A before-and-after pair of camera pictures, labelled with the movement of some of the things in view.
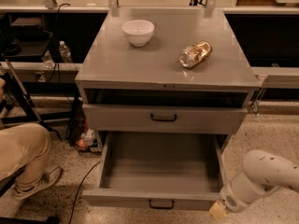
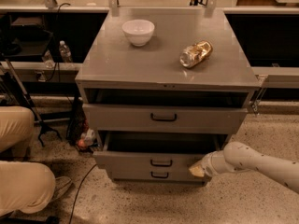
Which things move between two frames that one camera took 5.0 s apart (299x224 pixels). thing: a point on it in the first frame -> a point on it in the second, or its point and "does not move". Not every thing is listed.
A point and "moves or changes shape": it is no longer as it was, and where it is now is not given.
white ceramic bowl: (138, 32) does not move
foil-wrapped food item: (195, 53) does not move
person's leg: (24, 146) -> (26, 187)
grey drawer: (164, 170) moves or changes shape
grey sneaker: (35, 178) -> (63, 188)
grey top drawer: (119, 118) does not move
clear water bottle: (64, 52) does not move
